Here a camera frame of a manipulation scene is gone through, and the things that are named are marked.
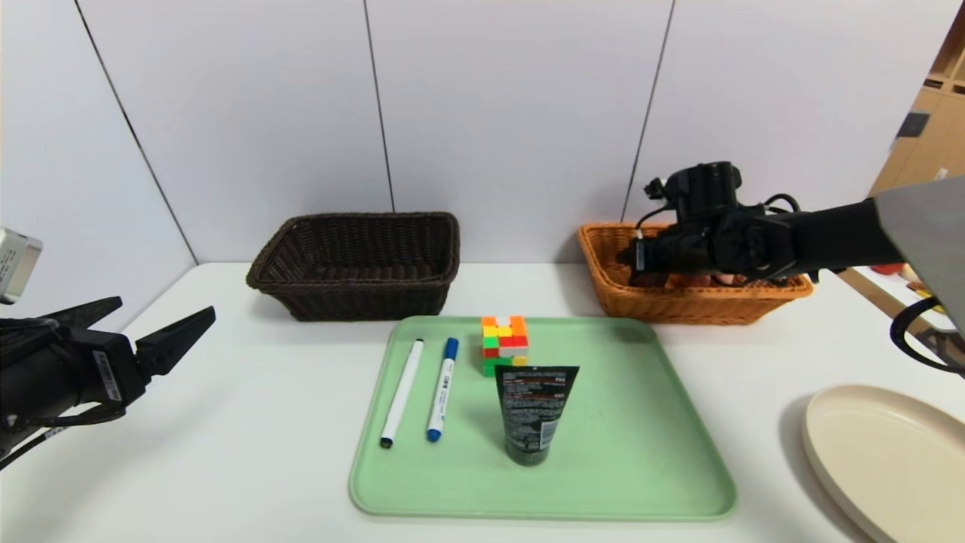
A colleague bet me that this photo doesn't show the orange wicker basket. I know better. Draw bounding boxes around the orange wicker basket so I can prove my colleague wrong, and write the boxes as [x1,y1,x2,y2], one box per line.
[577,222,815,327]

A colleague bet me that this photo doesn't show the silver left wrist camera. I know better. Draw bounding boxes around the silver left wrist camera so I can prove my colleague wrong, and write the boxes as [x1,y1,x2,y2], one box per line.
[0,229,44,305]

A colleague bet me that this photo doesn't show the light green plastic tray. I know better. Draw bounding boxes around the light green plastic tray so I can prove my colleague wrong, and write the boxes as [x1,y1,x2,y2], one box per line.
[348,315,738,523]

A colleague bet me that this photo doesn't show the white side table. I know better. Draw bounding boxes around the white side table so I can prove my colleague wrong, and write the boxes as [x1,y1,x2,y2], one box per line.
[837,264,947,334]

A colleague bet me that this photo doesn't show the dark brown wicker basket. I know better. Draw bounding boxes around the dark brown wicker basket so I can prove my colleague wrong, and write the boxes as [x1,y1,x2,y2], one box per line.
[247,212,461,323]

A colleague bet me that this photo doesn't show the white marker black cap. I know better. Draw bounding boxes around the white marker black cap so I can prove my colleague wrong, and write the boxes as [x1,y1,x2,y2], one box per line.
[380,339,425,449]

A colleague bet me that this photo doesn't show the cream oval plate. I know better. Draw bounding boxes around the cream oval plate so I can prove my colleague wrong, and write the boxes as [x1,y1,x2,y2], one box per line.
[803,384,965,543]

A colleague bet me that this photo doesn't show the light wooden cabinet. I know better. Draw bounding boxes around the light wooden cabinet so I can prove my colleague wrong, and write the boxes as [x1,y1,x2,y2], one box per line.
[867,4,965,198]

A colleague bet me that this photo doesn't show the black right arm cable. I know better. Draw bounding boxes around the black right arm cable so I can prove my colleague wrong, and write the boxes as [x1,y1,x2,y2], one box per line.
[890,296,965,374]

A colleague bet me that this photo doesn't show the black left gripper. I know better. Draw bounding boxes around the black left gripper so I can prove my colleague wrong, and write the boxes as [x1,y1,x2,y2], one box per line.
[0,296,216,419]

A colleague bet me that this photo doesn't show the white marker blue cap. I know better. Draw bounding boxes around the white marker blue cap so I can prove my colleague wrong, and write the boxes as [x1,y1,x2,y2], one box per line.
[427,337,460,442]

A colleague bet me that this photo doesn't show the multicolour puzzle cube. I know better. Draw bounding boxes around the multicolour puzzle cube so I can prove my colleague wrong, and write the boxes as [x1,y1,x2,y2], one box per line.
[481,315,530,377]

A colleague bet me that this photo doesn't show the black cosmetic tube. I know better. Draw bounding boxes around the black cosmetic tube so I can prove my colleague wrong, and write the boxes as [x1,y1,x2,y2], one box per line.
[495,365,581,467]

